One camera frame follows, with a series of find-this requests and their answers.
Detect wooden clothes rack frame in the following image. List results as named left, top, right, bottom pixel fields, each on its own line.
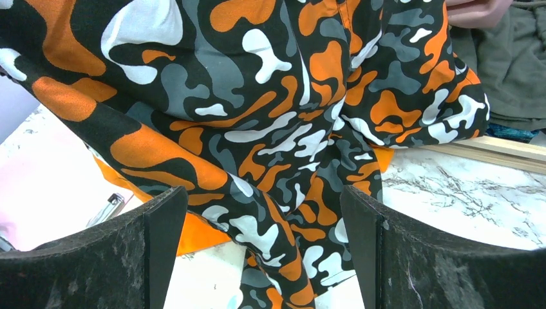
left=425, top=136, right=545, bottom=174

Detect olive green garment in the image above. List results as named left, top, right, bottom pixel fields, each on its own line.
left=450, top=4, right=545, bottom=131

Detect pink clipboard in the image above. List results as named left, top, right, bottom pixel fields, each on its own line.
left=1, top=124, right=140, bottom=251

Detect dark blue patterned garment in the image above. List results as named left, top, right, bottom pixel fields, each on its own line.
left=486, top=123, right=540, bottom=144

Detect camouflage orange black shorts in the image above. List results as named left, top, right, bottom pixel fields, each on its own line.
left=1, top=1, right=490, bottom=308

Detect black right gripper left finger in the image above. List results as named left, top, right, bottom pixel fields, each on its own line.
left=1, top=187, right=188, bottom=308

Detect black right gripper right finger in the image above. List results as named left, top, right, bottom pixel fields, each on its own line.
left=340, top=186, right=545, bottom=308

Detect pink shorts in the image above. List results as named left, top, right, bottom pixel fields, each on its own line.
left=446, top=0, right=513, bottom=29

